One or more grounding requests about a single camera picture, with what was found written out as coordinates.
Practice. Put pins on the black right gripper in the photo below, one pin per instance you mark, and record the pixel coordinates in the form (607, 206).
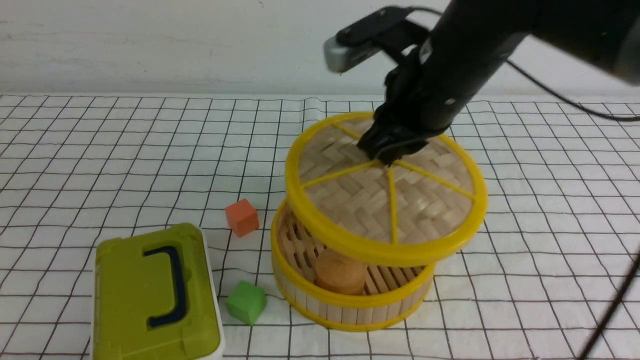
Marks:
(399, 129)

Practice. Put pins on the yellow-rimmed bamboo steamer lid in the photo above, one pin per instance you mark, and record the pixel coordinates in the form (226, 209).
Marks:
(417, 211)

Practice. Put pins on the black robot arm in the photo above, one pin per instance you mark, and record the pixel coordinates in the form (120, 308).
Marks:
(471, 41)

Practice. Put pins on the yellow-rimmed bamboo steamer base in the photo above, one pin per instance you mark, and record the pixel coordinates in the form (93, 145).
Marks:
(389, 295)

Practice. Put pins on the brown wooden cylinder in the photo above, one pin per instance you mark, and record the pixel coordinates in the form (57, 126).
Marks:
(339, 274)

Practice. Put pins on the orange cube block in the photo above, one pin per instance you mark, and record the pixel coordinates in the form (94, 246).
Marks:
(242, 218)

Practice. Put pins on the white black-grid tablecloth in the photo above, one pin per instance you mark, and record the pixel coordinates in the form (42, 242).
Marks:
(561, 229)

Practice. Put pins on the green cube block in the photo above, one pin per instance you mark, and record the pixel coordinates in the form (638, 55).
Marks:
(246, 302)

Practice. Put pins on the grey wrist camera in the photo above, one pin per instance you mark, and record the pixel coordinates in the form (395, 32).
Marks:
(388, 30)

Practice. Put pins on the green lunch box blue handle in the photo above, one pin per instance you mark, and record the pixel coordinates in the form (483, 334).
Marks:
(154, 298)

